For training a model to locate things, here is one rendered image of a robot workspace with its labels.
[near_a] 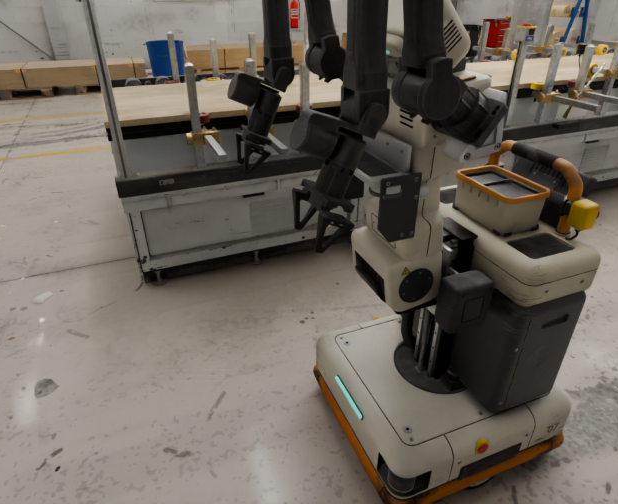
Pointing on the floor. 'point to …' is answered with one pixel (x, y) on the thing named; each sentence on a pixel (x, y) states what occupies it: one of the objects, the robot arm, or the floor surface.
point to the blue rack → (573, 21)
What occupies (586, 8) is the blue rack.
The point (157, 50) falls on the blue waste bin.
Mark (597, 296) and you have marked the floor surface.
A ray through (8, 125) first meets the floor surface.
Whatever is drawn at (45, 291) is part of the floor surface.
